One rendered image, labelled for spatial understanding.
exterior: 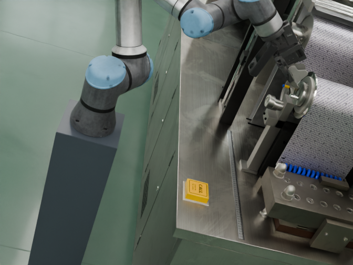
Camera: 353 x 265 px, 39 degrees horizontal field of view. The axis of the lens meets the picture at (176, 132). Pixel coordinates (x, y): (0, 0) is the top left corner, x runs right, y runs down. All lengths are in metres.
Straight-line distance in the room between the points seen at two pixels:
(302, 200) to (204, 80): 0.83
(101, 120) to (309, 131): 0.65
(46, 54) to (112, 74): 2.28
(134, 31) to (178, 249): 0.69
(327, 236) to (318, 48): 0.60
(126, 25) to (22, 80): 1.91
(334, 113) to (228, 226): 0.46
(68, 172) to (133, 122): 1.64
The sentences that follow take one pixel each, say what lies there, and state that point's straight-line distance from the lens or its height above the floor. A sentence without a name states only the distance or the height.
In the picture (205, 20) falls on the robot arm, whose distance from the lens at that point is 1.28.
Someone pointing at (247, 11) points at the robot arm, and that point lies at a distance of 1.37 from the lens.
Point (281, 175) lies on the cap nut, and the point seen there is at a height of 1.04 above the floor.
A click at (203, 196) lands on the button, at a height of 0.92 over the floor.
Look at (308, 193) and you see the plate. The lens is 1.56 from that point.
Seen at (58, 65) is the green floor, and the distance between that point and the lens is 3.67.
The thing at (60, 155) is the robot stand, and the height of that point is 0.81.
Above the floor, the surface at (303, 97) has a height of 1.26.
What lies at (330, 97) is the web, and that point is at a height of 1.29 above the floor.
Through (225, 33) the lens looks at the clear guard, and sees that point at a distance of 2.50.
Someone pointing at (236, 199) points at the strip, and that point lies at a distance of 1.60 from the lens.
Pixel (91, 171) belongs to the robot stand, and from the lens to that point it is 1.68.
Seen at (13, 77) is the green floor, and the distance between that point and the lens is 3.46.
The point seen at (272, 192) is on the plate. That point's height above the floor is 1.02.
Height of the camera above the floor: 1.90
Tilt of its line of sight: 35 degrees down
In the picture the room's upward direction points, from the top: 22 degrees clockwise
